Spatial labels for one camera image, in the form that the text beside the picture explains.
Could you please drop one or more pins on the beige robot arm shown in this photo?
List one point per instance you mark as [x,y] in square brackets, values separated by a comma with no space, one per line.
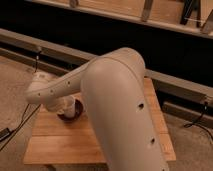
[113,95]

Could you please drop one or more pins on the dark purple ceramic bowl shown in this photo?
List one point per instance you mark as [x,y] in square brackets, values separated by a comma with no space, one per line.
[78,113]

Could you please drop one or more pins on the black device on floor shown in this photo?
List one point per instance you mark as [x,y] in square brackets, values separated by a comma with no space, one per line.
[4,134]

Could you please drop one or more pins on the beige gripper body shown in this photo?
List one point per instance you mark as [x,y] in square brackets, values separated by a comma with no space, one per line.
[61,105]

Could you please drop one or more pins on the wooden board table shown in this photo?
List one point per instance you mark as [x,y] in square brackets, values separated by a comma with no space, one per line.
[54,141]

